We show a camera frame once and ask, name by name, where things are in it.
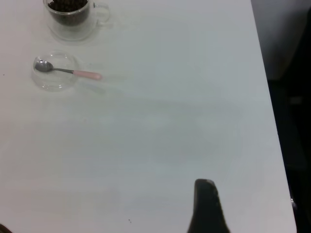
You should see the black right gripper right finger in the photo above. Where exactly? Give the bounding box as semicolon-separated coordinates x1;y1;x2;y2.
186;179;231;233

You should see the clear round glass dish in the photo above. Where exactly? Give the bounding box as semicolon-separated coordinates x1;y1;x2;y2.
31;50;80;92

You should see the metal spoon with pink handle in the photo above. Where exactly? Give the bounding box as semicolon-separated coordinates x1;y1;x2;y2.
33;59;102;80

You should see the clear double-walled glass cup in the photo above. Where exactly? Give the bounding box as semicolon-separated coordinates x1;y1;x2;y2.
43;0;111;42

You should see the dark coffee beans pile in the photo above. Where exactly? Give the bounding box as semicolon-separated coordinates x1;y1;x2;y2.
47;0;88;26

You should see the black equipment frame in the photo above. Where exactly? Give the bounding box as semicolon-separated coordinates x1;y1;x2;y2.
267;0;311;233

